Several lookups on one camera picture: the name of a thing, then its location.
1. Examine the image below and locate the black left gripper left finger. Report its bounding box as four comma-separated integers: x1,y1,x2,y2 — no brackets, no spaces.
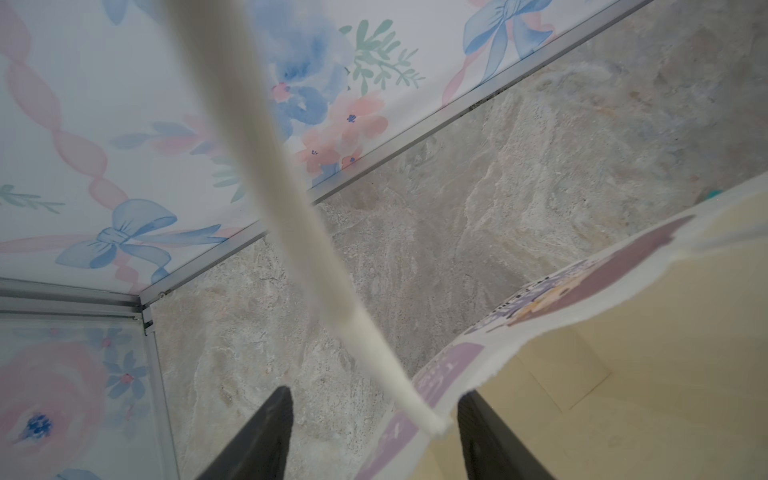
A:
198,386,294,480

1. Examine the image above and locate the aluminium frame corner post left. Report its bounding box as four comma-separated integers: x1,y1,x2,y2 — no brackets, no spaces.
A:
1,1,638,479

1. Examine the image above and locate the white printed paper bag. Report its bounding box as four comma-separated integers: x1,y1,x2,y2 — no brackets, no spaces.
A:
159,1,767,479

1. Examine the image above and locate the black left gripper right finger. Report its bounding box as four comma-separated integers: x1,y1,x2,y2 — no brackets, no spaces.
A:
457,390,554,480

